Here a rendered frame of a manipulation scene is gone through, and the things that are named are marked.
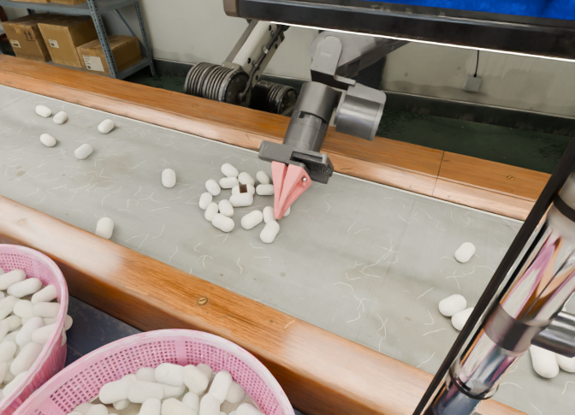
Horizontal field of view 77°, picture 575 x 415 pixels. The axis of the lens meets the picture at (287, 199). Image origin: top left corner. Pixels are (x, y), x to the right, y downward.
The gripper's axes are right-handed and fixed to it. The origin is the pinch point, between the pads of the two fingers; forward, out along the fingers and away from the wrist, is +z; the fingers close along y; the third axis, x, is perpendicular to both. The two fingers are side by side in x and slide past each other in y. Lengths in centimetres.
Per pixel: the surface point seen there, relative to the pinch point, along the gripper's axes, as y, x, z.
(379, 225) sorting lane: 13.6, 5.4, -3.0
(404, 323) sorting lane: 19.9, -3.6, 8.4
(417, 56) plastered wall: -4, 159, -133
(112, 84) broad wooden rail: -56, 15, -20
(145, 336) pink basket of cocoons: -3.9, -15.2, 17.6
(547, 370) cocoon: 33.5, -5.2, 7.8
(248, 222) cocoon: -3.3, -1.6, 2.8
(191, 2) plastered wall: -159, 135, -137
